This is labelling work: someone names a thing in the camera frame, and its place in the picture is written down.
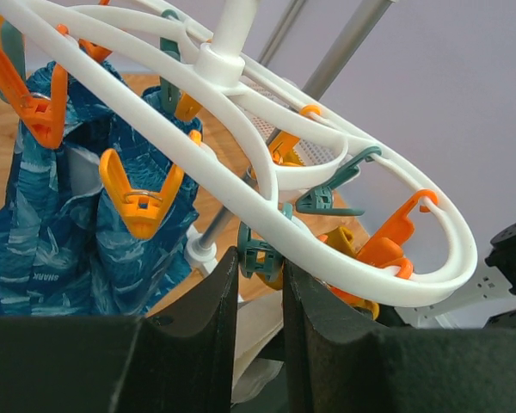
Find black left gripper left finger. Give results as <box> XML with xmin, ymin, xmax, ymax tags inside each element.
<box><xmin>0</xmin><ymin>248</ymin><xmax>238</xmax><ymax>412</ymax></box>

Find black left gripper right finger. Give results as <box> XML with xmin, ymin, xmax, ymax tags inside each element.
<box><xmin>283</xmin><ymin>263</ymin><xmax>516</xmax><ymax>412</ymax></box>

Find white round clip hanger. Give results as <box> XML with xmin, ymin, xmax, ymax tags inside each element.
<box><xmin>0</xmin><ymin>1</ymin><xmax>478</xmax><ymax>307</ymax></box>

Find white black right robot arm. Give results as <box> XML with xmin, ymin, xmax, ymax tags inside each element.
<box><xmin>395</xmin><ymin>223</ymin><xmax>516</xmax><ymax>329</ymax></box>

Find grey cloth garment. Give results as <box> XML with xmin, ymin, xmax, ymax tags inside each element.
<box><xmin>231</xmin><ymin>291</ymin><xmax>284</xmax><ymax>404</ymax></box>

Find white drying rack stand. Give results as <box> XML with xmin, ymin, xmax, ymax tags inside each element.
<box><xmin>184</xmin><ymin>0</ymin><xmax>396</xmax><ymax>276</ymax></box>

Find blue patterned shorts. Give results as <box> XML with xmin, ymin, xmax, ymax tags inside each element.
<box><xmin>0</xmin><ymin>78</ymin><xmax>199</xmax><ymax>316</ymax></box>

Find white perforated plastic basket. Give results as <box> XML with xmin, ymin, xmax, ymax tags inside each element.
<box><xmin>242</xmin><ymin>77</ymin><xmax>322</xmax><ymax>166</ymax></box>

